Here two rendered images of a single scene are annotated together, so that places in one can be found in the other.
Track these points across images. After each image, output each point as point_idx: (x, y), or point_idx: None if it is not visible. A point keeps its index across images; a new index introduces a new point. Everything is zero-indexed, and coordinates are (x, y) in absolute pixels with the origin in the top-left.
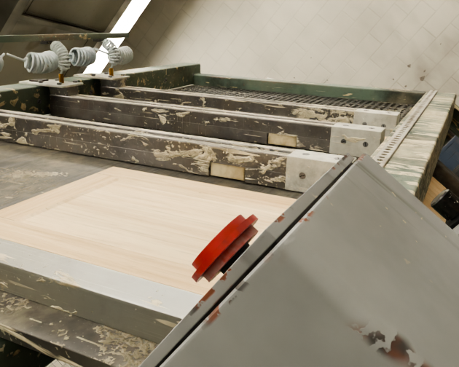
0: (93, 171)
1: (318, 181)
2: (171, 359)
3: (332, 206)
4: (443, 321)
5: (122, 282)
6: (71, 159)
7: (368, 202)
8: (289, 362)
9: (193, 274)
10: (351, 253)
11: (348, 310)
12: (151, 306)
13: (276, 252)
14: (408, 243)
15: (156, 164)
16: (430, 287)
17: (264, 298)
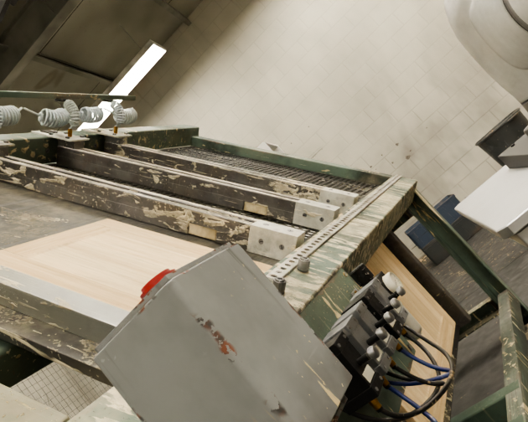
0: (90, 220)
1: (201, 256)
2: (123, 329)
3: (200, 268)
4: (237, 320)
5: (104, 309)
6: (72, 208)
7: (223, 268)
8: (169, 330)
9: (140, 295)
10: (201, 288)
11: (191, 308)
12: None
13: (167, 284)
14: (237, 288)
15: (144, 219)
16: (239, 306)
17: (162, 302)
